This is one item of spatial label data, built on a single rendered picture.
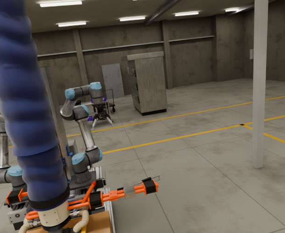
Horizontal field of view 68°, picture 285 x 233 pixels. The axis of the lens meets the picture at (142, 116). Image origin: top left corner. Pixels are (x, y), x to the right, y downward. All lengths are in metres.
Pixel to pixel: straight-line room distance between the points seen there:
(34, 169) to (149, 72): 6.48
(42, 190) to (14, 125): 0.38
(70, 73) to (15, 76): 11.56
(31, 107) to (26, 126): 0.10
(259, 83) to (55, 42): 10.90
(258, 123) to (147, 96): 4.53
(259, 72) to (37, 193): 3.21
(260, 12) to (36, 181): 3.32
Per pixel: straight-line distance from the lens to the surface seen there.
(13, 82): 1.14
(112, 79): 12.24
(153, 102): 7.58
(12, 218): 2.03
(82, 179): 1.93
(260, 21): 3.59
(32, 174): 1.27
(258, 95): 3.66
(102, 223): 1.64
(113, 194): 1.42
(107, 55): 12.63
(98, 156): 1.93
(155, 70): 7.48
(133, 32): 12.92
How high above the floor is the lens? 1.99
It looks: 15 degrees down
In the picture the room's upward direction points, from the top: 7 degrees counter-clockwise
